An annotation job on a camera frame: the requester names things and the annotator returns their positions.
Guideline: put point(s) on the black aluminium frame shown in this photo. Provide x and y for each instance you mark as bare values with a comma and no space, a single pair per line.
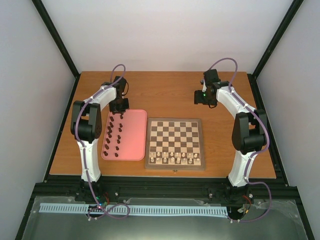
160,187

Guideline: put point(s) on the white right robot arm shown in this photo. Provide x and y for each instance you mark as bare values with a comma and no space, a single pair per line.
249,133

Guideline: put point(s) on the pink plastic tray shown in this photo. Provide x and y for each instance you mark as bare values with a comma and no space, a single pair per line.
133,136

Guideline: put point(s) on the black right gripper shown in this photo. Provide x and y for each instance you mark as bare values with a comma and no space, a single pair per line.
197,99

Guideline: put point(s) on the grey metal base plate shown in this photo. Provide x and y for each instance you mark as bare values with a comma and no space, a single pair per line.
265,220

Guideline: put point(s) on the wooden chess board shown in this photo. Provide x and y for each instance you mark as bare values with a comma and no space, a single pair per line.
177,135

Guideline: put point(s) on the light blue cable duct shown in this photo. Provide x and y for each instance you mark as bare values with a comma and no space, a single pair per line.
135,210

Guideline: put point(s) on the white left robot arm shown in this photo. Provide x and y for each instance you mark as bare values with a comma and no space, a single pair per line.
86,123

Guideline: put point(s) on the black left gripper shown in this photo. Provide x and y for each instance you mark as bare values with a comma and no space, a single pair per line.
126,107

